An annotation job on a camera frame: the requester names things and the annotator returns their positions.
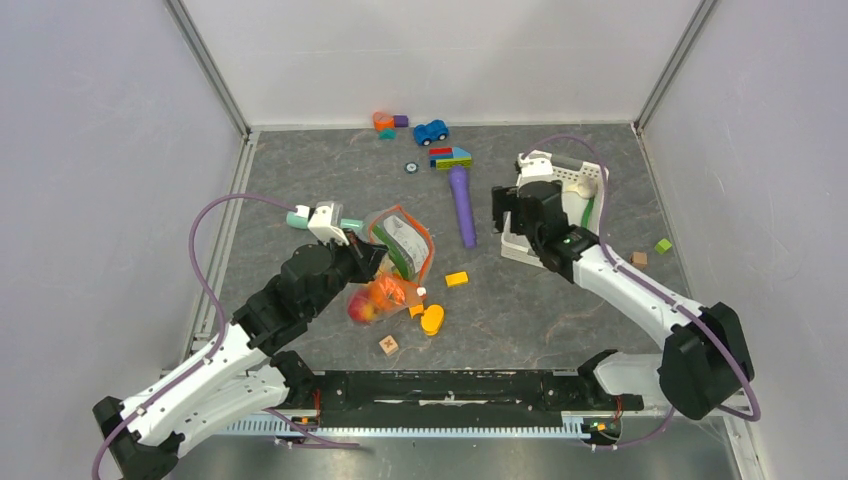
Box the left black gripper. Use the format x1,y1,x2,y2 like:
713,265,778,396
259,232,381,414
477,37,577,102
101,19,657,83
306,227,389,318

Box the short green cucumber toy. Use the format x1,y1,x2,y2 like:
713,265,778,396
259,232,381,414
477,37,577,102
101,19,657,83
371,226,416,280

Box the orange pumpkin toy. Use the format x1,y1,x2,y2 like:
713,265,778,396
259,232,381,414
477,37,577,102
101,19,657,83
366,274,415,311

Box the red apple toy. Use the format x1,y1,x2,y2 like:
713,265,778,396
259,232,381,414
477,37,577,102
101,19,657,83
347,294,378,324

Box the clear zip bag orange zipper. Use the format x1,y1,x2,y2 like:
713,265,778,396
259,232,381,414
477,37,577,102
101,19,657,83
347,205,435,324

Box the white garlic toy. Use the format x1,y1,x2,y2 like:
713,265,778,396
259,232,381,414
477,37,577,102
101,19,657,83
573,177,598,200

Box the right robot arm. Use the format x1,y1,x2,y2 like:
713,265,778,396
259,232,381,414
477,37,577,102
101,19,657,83
491,181,761,421

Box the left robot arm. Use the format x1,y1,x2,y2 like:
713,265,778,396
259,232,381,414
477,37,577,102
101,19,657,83
91,234,388,479

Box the green chili pepper toy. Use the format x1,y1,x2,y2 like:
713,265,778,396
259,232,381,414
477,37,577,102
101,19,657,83
580,197,595,229

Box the white plastic basket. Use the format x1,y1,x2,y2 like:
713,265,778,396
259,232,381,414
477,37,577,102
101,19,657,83
500,153,609,268

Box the orange brick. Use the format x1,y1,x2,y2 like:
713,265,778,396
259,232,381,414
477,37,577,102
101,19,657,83
408,304,426,319

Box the wooden cube with X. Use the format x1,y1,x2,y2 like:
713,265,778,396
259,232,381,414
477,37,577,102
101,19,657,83
378,335,399,356

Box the orange oval block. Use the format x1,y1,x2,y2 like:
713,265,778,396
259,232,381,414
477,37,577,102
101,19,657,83
420,304,445,336

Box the yellow brick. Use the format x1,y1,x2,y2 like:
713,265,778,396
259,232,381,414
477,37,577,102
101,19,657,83
444,271,470,288

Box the multicolour brick stack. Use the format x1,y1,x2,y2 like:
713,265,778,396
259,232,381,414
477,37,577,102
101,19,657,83
428,147,473,170

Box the small wooden cube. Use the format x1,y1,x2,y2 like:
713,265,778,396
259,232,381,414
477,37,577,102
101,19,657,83
629,251,648,269

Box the blue toy car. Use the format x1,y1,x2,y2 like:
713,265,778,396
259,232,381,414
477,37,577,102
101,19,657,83
413,119,450,146

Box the teal small block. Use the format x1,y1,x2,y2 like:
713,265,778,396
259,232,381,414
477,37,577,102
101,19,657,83
378,128,397,140

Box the small green cube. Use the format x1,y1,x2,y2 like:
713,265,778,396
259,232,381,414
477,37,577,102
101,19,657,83
654,238,673,255

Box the purple small block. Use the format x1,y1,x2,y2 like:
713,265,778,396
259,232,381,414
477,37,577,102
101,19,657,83
392,115,409,128

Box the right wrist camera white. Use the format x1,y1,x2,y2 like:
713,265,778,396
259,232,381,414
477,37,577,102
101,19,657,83
516,150,556,187

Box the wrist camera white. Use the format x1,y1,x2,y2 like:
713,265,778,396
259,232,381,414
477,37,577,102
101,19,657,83
516,150,556,187
294,201,349,246

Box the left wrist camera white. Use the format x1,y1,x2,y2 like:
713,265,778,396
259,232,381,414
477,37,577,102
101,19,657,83
294,201,349,246

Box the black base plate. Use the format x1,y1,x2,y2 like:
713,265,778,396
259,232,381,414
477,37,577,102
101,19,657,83
277,352,645,428

